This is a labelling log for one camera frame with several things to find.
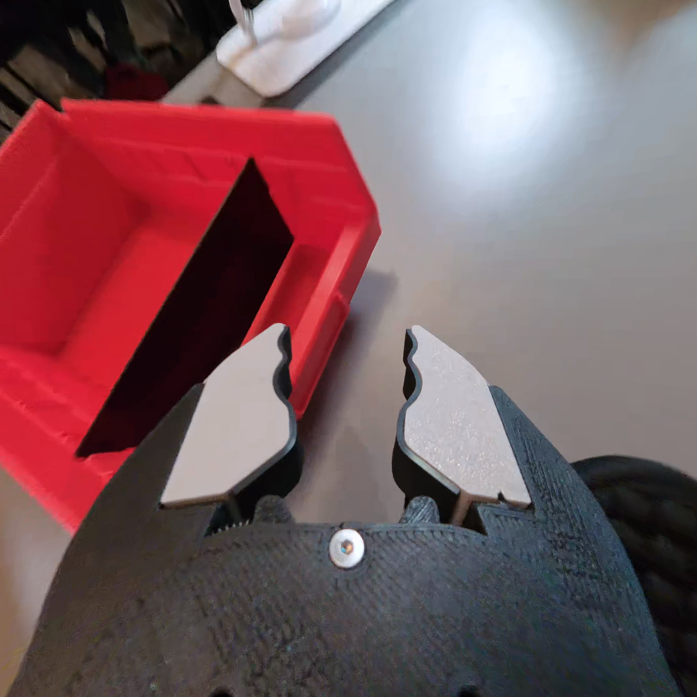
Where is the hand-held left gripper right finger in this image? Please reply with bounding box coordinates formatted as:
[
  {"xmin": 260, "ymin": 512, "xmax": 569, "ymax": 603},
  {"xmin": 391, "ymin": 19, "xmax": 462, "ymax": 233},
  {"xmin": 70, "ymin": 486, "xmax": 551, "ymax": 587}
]
[{"xmin": 392, "ymin": 326, "xmax": 533, "ymax": 526}]

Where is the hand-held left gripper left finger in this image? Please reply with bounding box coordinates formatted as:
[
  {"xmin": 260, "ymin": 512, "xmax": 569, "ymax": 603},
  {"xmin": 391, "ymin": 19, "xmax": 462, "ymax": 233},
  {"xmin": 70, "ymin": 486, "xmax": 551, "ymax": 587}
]
[{"xmin": 159, "ymin": 323, "xmax": 303, "ymax": 521}]

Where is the red plastic bin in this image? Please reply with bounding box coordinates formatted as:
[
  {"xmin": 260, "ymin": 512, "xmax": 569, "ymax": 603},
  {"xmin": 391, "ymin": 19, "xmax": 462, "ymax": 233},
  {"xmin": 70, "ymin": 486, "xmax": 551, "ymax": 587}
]
[{"xmin": 0, "ymin": 98, "xmax": 382, "ymax": 534}]

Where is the black ribbed wrist rest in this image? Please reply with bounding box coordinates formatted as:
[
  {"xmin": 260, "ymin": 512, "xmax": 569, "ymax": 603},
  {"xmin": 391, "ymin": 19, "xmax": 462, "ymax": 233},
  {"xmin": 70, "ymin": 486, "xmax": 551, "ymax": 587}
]
[{"xmin": 572, "ymin": 456, "xmax": 697, "ymax": 697}]

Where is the dark red floor bin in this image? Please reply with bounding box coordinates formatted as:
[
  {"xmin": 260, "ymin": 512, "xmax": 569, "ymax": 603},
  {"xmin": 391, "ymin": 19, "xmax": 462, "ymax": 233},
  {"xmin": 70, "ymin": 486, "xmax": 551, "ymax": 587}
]
[{"xmin": 106, "ymin": 62, "xmax": 170, "ymax": 101}]

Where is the instruction sheet on stand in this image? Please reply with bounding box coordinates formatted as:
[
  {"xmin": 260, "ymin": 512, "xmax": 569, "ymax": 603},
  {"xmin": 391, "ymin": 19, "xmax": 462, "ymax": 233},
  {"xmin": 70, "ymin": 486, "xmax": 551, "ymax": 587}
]
[{"xmin": 216, "ymin": 0, "xmax": 395, "ymax": 99}]

